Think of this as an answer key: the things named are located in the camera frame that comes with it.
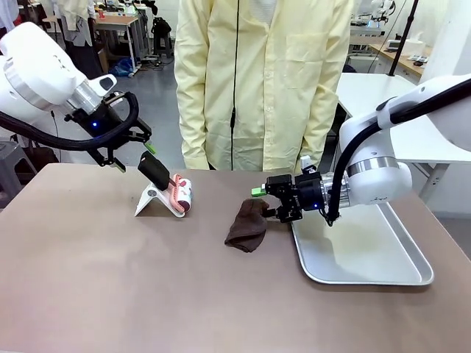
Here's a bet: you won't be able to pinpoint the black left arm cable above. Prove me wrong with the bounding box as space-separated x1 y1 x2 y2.
0 91 140 152

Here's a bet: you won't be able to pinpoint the black background chair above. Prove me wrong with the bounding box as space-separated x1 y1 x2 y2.
151 16 174 58

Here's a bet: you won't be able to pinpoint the blue plastic bag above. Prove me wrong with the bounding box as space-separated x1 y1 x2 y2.
109 57 135 78

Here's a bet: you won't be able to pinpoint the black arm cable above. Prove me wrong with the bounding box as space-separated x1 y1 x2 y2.
0 91 140 152
325 76 471 227

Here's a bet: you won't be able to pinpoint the brown cloth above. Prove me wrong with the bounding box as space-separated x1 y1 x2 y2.
224 198 272 254

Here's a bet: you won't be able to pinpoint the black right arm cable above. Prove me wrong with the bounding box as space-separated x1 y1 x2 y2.
325 76 471 227

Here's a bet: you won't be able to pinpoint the background person dark trousers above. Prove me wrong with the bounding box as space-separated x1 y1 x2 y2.
57 0 105 79

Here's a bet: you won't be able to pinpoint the silver metal tray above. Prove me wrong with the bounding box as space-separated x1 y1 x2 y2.
290 202 435 286

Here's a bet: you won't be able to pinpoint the black cord on coat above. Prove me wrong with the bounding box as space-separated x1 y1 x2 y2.
230 0 242 172

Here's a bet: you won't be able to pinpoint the person in yellow coat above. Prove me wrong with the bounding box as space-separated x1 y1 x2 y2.
173 0 354 174

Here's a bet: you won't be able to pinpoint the wooden background table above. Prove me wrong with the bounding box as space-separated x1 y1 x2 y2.
93 14 141 74

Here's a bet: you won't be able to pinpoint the black tripod pole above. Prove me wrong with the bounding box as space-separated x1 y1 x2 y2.
389 0 420 77

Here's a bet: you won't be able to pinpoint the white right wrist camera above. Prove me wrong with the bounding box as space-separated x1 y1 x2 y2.
300 155 318 174

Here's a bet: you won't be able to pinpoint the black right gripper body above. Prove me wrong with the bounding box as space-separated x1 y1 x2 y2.
292 172 325 220

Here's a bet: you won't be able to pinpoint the wooden background desk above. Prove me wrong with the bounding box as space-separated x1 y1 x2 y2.
367 42 433 80

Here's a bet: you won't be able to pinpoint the white side table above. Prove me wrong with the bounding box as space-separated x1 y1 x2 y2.
336 72 471 207

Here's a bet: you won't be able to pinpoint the cardboard box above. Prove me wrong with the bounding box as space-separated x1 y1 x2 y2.
96 46 110 74

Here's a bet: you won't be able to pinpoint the white lint roller stand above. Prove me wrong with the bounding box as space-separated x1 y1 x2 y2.
134 182 186 218

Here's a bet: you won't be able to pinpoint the pink lint roller black handle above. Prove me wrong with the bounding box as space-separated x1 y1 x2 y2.
138 154 194 213

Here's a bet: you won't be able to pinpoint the background person white coat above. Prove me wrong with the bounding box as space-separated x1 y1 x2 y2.
0 0 18 31

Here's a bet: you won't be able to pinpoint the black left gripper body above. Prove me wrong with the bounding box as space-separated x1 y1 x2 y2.
64 97 134 149

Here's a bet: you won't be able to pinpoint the grey stool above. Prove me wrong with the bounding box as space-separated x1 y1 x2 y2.
0 140 38 209

